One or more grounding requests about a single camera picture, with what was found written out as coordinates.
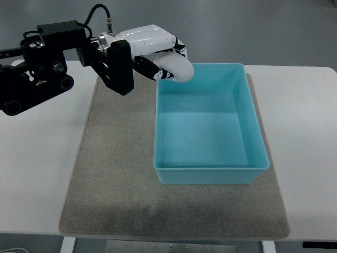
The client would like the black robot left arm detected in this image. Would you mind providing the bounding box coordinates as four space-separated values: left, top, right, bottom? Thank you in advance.
1 4 134 116

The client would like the white left table leg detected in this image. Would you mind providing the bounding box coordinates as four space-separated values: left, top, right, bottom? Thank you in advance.
60 237 76 253

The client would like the blue plastic box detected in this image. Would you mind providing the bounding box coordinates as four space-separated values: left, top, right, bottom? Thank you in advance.
153 63 270 184

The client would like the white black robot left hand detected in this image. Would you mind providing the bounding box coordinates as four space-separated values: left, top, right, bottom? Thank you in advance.
97 24 188 81

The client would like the white table leg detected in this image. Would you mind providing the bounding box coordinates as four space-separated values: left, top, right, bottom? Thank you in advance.
60 237 76 253
262 241 276 253

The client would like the white bunny toy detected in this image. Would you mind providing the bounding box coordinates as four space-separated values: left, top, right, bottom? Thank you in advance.
154 52 194 83

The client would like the white cable on floor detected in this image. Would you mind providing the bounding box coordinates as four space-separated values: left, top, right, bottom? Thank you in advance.
0 246 27 253

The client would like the white right table leg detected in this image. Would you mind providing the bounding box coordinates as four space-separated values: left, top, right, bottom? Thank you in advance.
262 241 276 253

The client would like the black table control panel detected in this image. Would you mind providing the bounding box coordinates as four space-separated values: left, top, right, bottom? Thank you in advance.
302 241 337 249

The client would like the grey fabric mat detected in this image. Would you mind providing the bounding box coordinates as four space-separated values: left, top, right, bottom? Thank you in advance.
59 74 290 241

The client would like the metal base plate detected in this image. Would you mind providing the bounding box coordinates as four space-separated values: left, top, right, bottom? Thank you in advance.
105 240 237 253

